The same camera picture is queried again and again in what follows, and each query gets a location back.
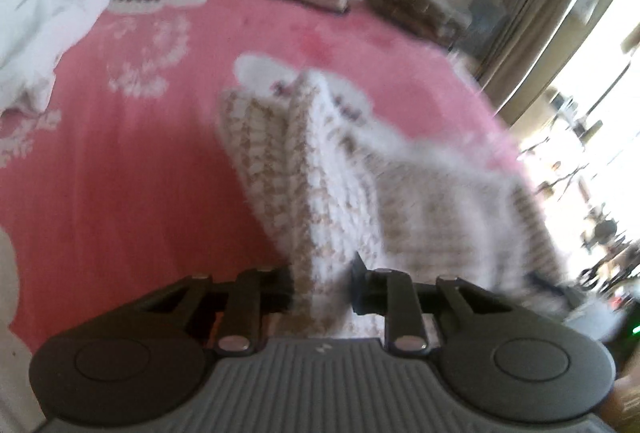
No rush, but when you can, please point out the beige white houndstooth knit cardigan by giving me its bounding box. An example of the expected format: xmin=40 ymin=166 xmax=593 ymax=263
xmin=217 ymin=68 xmax=621 ymax=344

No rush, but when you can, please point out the pink floral blanket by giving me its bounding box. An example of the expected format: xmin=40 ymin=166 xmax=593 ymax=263
xmin=0 ymin=0 xmax=531 ymax=356

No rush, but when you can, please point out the beige curtain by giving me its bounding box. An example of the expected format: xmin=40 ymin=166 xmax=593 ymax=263
xmin=480 ymin=0 xmax=617 ymax=124

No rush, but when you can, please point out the white fluffy garment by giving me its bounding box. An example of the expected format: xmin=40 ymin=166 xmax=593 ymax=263
xmin=0 ymin=0 xmax=111 ymax=114

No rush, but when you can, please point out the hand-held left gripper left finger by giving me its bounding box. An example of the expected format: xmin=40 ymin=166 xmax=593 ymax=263
xmin=137 ymin=267 xmax=294 ymax=356

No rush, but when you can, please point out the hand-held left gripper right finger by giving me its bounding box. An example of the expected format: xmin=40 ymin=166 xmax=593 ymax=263
xmin=350 ymin=253 xmax=516 ymax=356

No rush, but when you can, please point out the stack of grey brown clothes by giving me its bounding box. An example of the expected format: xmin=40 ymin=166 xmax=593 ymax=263
xmin=364 ymin=0 xmax=463 ymax=48

